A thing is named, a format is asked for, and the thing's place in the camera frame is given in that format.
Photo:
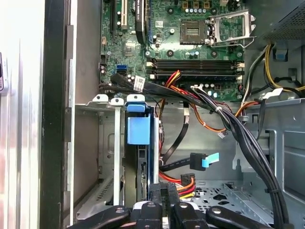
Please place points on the green motherboard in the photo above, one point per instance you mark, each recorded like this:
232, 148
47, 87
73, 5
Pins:
166, 47

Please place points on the silver power supply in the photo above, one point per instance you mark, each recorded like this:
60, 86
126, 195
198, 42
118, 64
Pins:
288, 26

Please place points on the hard disk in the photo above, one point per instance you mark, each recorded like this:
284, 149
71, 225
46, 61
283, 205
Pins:
138, 131

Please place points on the blue SATA ports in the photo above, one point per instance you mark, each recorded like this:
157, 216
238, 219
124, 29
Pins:
122, 69

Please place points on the white expansion slot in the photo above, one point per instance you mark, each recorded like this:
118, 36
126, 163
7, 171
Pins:
124, 14

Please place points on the metal socket cover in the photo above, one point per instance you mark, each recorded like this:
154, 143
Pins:
230, 14

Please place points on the smartphone with lit screen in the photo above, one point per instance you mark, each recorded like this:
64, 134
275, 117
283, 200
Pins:
1, 71

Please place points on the CPU socket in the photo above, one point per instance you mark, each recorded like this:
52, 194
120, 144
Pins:
192, 32

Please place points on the open black PC case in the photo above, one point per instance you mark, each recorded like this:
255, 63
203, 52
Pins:
53, 119

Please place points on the blue plastic clip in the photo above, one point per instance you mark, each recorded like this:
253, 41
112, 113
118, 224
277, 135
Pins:
281, 56

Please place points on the metal disk bay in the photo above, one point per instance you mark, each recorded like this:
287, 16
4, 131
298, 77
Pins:
104, 133

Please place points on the short black expansion slot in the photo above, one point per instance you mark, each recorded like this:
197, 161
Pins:
113, 16

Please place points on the black RAM slot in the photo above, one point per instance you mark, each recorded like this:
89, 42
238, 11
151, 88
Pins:
195, 72
209, 77
195, 67
195, 61

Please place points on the metal locking lever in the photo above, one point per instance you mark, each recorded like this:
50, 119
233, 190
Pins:
230, 45

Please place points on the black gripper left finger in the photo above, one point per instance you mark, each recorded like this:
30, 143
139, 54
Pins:
104, 215

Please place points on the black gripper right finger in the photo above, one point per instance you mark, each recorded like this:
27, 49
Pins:
228, 215

